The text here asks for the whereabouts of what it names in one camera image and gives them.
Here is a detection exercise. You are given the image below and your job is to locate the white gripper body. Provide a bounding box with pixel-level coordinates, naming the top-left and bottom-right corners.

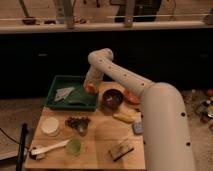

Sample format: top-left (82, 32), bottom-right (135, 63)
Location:
top-left (83, 66), bottom-right (104, 94)

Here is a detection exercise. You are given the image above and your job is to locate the wooden block with dark base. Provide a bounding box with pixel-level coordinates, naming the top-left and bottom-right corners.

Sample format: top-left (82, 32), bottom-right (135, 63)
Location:
top-left (109, 139), bottom-right (134, 162)

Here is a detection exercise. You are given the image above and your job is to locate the grey blue sponge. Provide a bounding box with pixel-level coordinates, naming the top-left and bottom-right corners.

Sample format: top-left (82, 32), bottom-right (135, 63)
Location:
top-left (132, 122), bottom-right (143, 135)

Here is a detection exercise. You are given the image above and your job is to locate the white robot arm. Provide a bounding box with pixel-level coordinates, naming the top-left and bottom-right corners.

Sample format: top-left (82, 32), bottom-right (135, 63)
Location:
top-left (84, 48), bottom-right (196, 171)

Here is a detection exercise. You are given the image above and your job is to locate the green plastic tray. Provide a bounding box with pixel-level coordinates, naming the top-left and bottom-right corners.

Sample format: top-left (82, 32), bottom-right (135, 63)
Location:
top-left (45, 75), bottom-right (98, 111)

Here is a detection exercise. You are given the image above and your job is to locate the green translucent cup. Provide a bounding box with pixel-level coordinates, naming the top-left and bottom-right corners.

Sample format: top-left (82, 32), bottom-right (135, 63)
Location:
top-left (65, 138), bottom-right (81, 155)

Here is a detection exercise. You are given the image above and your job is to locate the green cucumber in tray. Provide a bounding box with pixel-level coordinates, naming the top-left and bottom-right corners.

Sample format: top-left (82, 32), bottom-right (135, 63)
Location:
top-left (68, 99), bottom-right (88, 106)

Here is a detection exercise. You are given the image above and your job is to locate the orange red toy food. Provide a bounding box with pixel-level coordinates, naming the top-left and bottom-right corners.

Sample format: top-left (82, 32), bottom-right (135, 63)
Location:
top-left (123, 90), bottom-right (140, 105)

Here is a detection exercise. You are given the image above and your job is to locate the white handled brush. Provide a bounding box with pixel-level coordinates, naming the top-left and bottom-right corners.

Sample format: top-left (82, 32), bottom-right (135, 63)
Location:
top-left (29, 140), bottom-right (68, 160)

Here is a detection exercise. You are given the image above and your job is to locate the dark purple bowl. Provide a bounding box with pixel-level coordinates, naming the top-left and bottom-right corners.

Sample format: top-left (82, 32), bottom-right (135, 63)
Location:
top-left (102, 89), bottom-right (123, 109)

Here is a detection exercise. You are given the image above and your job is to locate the orange apple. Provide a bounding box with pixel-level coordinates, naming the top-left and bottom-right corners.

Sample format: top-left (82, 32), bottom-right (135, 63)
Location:
top-left (85, 83), bottom-right (95, 94)

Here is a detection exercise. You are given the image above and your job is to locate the black stand pole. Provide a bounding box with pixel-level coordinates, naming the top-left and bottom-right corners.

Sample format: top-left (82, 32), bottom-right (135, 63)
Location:
top-left (16, 123), bottom-right (28, 171)

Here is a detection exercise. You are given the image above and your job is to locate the grey cloth in tray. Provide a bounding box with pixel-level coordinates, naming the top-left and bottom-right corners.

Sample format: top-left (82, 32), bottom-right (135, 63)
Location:
top-left (54, 87), bottom-right (75, 102)

